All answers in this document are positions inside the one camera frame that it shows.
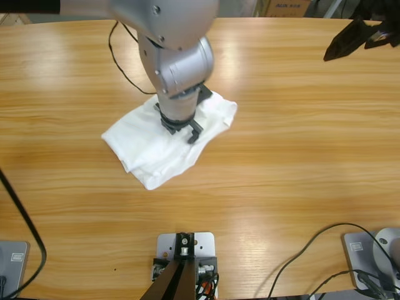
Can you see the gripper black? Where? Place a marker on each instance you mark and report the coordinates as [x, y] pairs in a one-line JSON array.
[[379, 29], [179, 125]]

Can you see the white t-shirt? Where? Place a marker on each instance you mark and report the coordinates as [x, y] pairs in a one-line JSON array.
[[162, 150]]

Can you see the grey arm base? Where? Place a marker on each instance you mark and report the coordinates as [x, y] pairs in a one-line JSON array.
[[359, 262], [15, 275]]

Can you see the cardboard box with AUX print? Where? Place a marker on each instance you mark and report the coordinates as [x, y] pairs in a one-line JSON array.
[[287, 7]]

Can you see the wooden crate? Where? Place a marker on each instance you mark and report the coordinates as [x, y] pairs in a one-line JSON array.
[[12, 18]]

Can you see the grey metal frame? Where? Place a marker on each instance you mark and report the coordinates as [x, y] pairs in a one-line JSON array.
[[332, 9]]

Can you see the black post clamp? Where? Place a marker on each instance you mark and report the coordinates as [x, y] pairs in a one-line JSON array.
[[189, 253]]

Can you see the black side bracket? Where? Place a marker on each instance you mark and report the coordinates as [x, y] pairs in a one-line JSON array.
[[211, 262], [159, 265]]

